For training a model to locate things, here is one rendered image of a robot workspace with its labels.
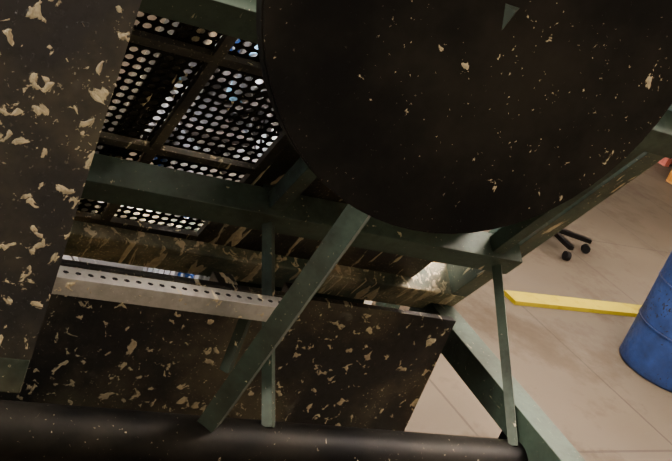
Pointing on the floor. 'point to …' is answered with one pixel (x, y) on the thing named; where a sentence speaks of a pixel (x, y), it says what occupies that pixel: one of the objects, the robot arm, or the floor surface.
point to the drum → (653, 333)
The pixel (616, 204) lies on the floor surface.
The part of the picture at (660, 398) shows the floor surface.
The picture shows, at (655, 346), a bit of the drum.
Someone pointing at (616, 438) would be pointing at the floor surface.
